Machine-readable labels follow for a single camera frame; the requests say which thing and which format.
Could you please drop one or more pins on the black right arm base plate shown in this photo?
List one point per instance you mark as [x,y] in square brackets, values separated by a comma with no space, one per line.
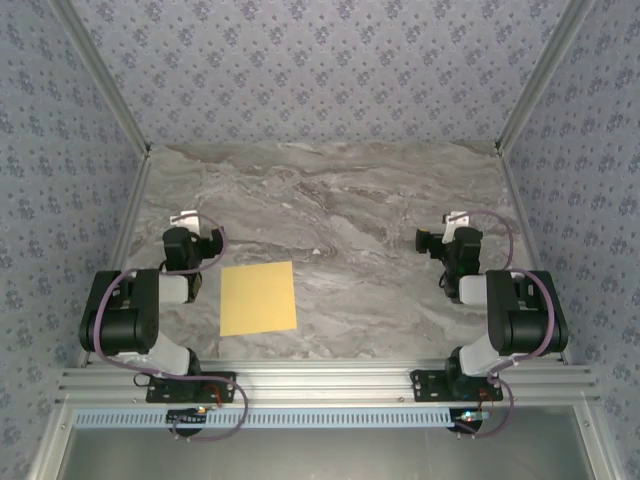
[425,387]

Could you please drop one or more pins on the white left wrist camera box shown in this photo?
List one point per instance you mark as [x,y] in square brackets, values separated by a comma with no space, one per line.
[185,220]

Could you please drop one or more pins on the aluminium cross rail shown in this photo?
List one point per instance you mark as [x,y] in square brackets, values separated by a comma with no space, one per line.
[325,382]

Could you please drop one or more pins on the aluminium frame post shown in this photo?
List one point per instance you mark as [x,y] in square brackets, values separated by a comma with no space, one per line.
[541,75]
[101,75]

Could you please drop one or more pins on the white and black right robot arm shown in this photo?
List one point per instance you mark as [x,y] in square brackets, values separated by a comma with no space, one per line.
[530,320]

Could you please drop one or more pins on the yellow paper sheet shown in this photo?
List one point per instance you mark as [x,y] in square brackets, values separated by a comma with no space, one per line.
[257,300]

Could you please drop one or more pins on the small black controller board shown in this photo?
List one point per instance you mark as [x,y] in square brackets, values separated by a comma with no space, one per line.
[467,417]
[185,416]

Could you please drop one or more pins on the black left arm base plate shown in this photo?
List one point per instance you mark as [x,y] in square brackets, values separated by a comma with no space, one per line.
[160,395]

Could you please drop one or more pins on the grey metal panel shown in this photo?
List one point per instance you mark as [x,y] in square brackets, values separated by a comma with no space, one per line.
[320,455]

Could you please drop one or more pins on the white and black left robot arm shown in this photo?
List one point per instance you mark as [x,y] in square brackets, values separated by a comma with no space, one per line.
[125,320]

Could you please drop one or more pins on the aluminium table side rail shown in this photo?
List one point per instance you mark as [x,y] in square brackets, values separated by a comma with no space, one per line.
[131,200]
[516,200]

